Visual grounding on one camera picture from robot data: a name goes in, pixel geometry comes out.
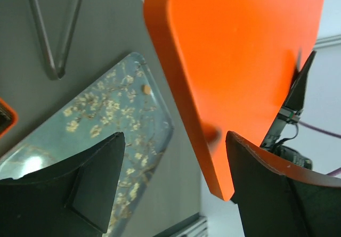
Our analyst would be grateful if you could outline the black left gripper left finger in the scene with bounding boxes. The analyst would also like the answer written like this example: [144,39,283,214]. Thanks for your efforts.
[1,132,125,236]

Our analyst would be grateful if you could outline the blossom pattern serving tray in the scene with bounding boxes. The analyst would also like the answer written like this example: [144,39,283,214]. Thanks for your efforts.
[1,52,174,236]

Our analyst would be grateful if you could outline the tan round chocolate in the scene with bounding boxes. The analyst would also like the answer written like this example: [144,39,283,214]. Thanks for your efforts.
[142,85,151,95]

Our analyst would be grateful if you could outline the orange box lid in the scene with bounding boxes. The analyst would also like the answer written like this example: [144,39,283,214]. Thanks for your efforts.
[143,0,324,201]

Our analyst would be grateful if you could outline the orange chocolate box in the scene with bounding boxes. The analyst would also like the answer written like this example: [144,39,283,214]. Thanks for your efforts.
[0,99,18,137]

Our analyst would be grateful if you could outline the silver metal tongs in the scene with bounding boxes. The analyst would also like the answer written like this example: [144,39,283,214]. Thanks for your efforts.
[29,0,83,80]

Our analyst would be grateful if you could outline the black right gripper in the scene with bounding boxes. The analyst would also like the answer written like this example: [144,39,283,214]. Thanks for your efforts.
[262,50,318,171]

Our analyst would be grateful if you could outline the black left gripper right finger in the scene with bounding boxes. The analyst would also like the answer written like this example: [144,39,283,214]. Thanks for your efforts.
[226,131,340,236]

